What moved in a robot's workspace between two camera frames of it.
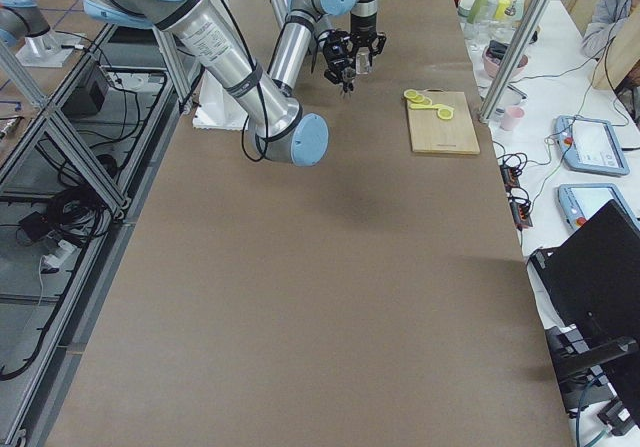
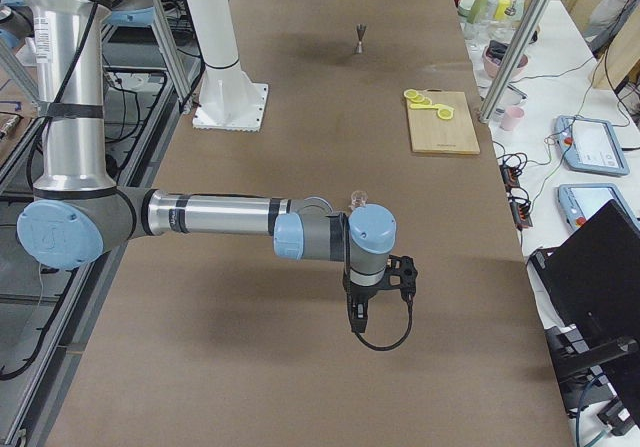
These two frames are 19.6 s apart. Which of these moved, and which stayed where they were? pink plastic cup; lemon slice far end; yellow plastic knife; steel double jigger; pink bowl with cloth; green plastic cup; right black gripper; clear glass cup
Moved: steel double jigger; right black gripper; clear glass cup
Stayed: pink plastic cup; green plastic cup; lemon slice far end; pink bowl with cloth; yellow plastic knife
